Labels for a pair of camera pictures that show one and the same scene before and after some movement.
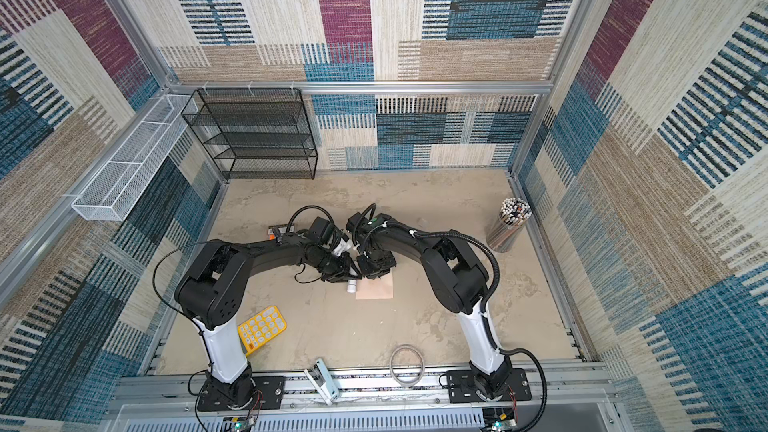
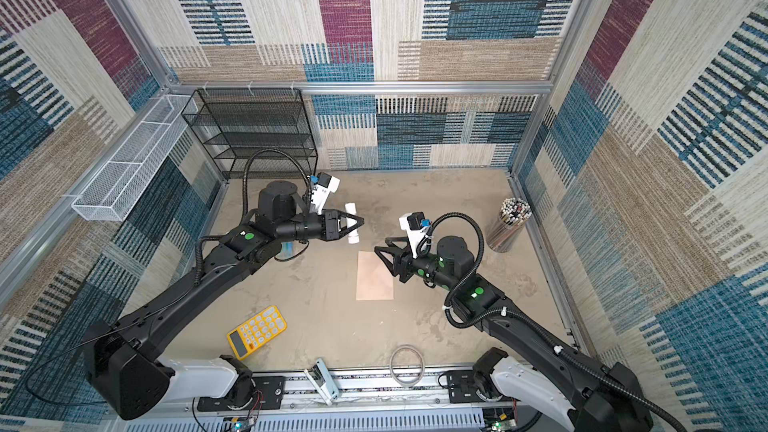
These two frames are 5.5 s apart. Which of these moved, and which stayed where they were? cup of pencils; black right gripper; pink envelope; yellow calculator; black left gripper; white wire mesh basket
Moved: black left gripper; black right gripper
Stayed: yellow calculator; cup of pencils; white wire mesh basket; pink envelope
